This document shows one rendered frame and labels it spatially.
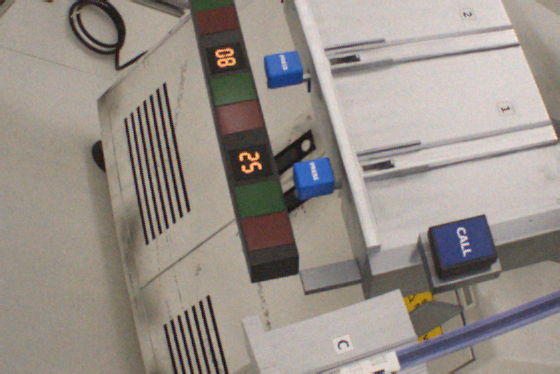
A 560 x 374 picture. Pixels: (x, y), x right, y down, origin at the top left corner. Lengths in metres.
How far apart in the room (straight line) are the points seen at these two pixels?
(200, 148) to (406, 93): 0.64
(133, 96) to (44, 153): 0.17
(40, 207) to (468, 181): 0.91
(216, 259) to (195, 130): 0.19
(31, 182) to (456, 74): 0.89
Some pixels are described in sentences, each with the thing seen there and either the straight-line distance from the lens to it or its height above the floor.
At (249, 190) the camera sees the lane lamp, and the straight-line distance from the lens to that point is 1.00.
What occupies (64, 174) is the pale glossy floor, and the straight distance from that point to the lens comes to 1.84.
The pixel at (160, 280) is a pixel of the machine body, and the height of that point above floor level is 0.14.
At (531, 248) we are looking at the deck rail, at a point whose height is 0.80.
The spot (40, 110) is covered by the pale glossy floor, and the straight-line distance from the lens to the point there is 1.89.
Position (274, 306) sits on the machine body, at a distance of 1.47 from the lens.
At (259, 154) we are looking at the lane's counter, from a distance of 1.01.
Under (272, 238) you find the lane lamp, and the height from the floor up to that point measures 0.66.
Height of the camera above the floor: 1.23
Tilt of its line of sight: 34 degrees down
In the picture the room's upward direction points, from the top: 54 degrees clockwise
